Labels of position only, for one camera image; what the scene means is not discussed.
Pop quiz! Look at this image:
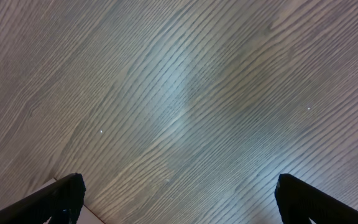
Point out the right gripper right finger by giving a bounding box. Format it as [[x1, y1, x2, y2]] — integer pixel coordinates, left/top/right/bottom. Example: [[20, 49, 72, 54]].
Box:
[[274, 174, 358, 224]]

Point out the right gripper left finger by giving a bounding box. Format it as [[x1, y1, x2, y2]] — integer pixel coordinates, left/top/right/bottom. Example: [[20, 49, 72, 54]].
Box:
[[0, 173, 86, 224]]

